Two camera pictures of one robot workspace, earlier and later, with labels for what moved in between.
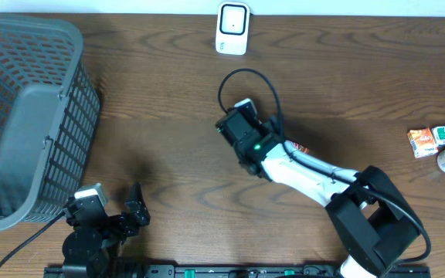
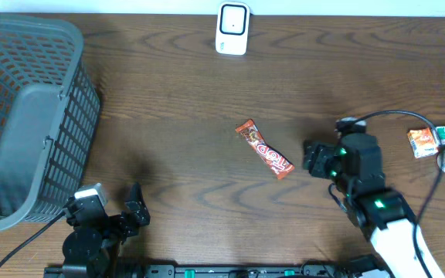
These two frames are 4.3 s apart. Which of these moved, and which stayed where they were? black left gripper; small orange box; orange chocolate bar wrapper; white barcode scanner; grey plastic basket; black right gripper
Moved: orange chocolate bar wrapper; black right gripper
Stayed: white barcode scanner; grey plastic basket; small orange box; black left gripper
